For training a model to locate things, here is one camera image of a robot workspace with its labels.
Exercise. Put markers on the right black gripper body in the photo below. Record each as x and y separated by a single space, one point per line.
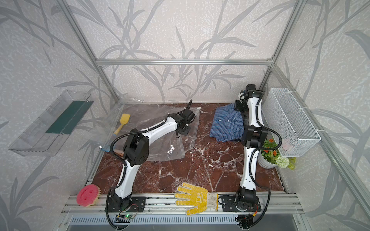
241 105

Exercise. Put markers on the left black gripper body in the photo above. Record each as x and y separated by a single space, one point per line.
185 131

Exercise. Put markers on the blue checked shirt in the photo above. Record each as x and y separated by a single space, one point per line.
228 124

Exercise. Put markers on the clear plastic vacuum bag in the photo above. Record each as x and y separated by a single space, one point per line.
143 116

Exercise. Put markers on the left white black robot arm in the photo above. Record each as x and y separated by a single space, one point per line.
132 149

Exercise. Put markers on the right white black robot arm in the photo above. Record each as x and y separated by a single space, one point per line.
253 138

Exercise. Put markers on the potted artificial flower plant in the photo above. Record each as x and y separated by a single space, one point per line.
270 157

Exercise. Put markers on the yellow silicone spatula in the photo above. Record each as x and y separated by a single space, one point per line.
124 119

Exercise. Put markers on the yellow dotted work glove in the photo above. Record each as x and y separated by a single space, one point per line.
198 199

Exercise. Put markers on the green circuit board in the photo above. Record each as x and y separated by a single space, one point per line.
125 218

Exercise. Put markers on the pink round sponge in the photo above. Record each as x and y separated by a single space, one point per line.
88 195

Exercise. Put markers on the white wire mesh basket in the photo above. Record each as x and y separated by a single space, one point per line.
282 113

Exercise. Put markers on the aluminium front rail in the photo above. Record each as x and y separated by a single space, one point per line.
164 204

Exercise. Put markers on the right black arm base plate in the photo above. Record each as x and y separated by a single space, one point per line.
228 204

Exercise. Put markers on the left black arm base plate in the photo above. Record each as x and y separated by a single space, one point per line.
136 204

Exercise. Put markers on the clear acrylic wall shelf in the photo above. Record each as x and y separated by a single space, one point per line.
48 133

